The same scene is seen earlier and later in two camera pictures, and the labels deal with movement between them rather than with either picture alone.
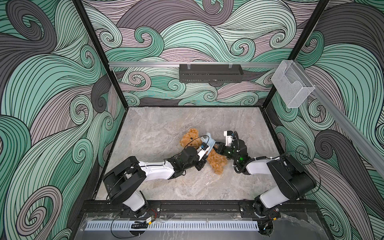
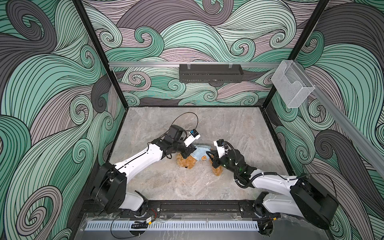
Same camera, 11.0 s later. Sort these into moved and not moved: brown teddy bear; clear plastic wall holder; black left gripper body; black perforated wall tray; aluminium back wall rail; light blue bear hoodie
Moved: light blue bear hoodie; black left gripper body; brown teddy bear
Not moved: black perforated wall tray; aluminium back wall rail; clear plastic wall holder
